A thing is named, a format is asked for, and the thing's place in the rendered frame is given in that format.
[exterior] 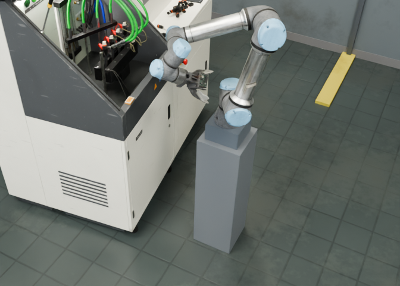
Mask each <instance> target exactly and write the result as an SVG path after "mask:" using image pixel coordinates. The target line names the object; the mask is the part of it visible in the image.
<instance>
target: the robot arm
mask: <svg viewBox="0 0 400 286"><path fill-rule="evenodd" d="M243 29H245V30H247V31H248V30H254V34H253V35H252V38H251V41H250V43H251V46H252V48H251V51H250V53H249V56H248V59H247V60H246V63H245V66H244V68H243V71H242V74H241V75H240V78H239V79H238V78H225V79H224V80H222V81H221V83H220V94H219V104H218V108H217V110H216V112H215V115H214V121H215V123H216V124H217V125H219V126H220V127H223V128H226V129H234V128H238V127H241V126H243V125H246V124H247V123H249V122H250V120H251V108H252V106H253V103H254V98H253V95H254V92H255V90H256V88H257V86H258V83H259V81H260V78H261V76H262V74H263V71H264V69H265V66H266V65H267V62H268V59H269V57H270V55H271V54H273V53H275V52H276V51H277V50H278V48H281V47H282V46H283V44H284V43H285V40H286V29H285V26H284V24H283V23H282V21H281V19H280V17H279V15H278V13H277V11H276V10H275V9H273V8H272V7H269V6H266V5H257V6H253V7H248V8H243V9H242V10H241V12H237V13H234V14H230V15H226V16H223V17H219V18H215V19H212V20H208V21H203V22H200V23H196V24H192V25H189V26H185V27H181V28H180V27H179V26H175V25H173V26H170V27H169V28H168V29H167V31H166V37H165V38H166V41H167V47H168V52H167V53H166V54H165V55H164V57H163V58H162V60H160V59H155V60H153V61H152V63H151V65H150V68H149V71H150V73H151V75H152V76H154V77H156V78H158V79H162V80H165V81H169V82H171V83H174V84H176V87H182V86H184V85H185V84H187V88H188V89H189V90H190V92H191V94H192V96H194V97H195V98H197V99H199V100H200V101H202V102H204V103H209V102H208V101H207V100H208V99H209V97H208V96H206V95H204V94H203V93H202V92H201V91H200V90H197V89H201V90H206V89H203V88H207V81H208V76H209V75H208V74H211V73H213V71H212V70H195V71H194V72H192V73H191V72H188V71H187V70H186V69H184V68H181V67H179V65H180V64H181V63H182V62H183V61H184V59H185V58H186V57H187V56H188V55H189V53H190V51H191V49H192V48H191V46H190V43H193V42H197V41H200V40H205V39H209V38H212V37H216V36H221V35H224V34H228V33H232V32H236V31H239V30H243Z"/></svg>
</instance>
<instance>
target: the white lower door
mask: <svg viewBox="0 0 400 286"><path fill-rule="evenodd" d="M126 144H127V157H128V165H129V178H130V192H131V200H132V213H133V224H135V222H136V221H137V219H138V217H139V215H140V213H141V212H142V210H143V209H144V207H145V205H146V203H147V201H148V200H149V198H150V196H151V194H152V193H153V191H154V190H155V188H156V186H157V184H158V182H159V181H160V179H161V177H162V176H163V174H164V172H165V170H166V169H167V167H168V165H169V163H170V162H171V160H172V158H173V83H171V82H169V81H167V82H166V84H165V85H164V86H163V88H162V89H161V90H160V92H159V94H158V95H157V96H156V98H155V99H154V100H153V102H152V103H151V104H150V106H149V108H148V109H147V110H146V112H145V113H144V114H143V116H142V117H141V119H140V120H139V122H138V123H137V124H136V126H135V127H134V129H133V130H132V131H131V133H130V134H129V135H128V137H127V139H126Z"/></svg>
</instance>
